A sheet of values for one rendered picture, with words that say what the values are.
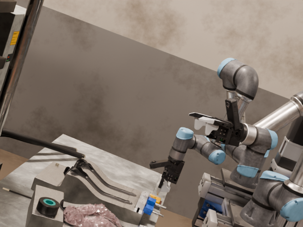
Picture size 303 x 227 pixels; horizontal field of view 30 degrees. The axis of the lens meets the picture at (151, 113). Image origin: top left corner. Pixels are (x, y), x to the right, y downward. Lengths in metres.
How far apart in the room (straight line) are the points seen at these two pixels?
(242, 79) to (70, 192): 0.94
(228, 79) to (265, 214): 0.69
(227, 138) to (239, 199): 0.95
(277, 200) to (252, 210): 0.15
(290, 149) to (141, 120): 2.36
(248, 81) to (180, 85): 2.12
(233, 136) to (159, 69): 2.71
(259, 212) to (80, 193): 0.77
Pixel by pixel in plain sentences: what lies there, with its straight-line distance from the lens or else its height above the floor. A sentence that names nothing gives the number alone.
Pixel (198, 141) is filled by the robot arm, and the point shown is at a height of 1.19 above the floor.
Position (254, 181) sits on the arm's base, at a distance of 2.92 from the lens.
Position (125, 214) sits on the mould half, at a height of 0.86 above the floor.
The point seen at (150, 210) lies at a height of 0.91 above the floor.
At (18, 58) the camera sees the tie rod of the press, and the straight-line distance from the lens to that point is 2.56.
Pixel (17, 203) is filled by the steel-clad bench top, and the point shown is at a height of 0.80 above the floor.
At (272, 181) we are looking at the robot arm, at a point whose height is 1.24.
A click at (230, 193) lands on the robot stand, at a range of 2.92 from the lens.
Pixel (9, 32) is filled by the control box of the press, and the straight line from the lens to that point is 2.68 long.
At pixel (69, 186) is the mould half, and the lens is 2.51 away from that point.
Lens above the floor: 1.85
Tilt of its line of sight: 13 degrees down
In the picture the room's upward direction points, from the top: 21 degrees clockwise
